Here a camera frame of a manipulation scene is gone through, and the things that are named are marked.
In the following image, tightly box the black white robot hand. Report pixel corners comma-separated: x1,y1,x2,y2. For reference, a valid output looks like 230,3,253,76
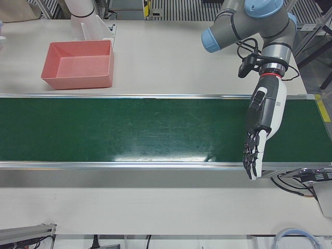
242,74,288,181

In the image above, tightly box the pink plastic box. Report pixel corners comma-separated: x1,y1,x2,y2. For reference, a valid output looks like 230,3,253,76
40,40,115,90

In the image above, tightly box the yellow tape strip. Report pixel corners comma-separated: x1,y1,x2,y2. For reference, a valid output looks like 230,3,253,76
315,94,332,123

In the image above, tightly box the black stand leg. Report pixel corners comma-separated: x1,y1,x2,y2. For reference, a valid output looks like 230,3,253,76
320,62,332,91

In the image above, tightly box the silver Huawei laptop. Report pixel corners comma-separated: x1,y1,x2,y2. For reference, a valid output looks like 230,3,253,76
310,181,332,217

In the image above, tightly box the green conveyor belt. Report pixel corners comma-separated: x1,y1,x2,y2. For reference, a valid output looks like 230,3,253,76
0,93,332,179

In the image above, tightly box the yellow black sign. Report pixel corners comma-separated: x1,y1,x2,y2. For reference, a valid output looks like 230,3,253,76
142,0,153,19

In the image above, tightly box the beige fabric bag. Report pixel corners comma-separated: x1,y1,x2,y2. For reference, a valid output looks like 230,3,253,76
0,0,43,23

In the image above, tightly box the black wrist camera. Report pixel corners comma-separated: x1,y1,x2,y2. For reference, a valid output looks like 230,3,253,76
238,53,260,78

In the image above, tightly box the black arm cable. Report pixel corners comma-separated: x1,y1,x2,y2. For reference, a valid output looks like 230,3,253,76
236,37,300,81

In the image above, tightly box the black monitor cable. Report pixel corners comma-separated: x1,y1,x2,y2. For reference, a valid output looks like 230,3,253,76
270,173,316,198

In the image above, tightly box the light blue coiled cable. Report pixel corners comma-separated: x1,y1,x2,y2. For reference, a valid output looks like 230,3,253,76
273,227,319,249

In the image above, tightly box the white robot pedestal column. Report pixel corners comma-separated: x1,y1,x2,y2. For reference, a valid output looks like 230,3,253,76
63,0,116,49

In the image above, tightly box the aluminium profile rail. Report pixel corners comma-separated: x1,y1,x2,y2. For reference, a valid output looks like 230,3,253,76
0,223,57,249

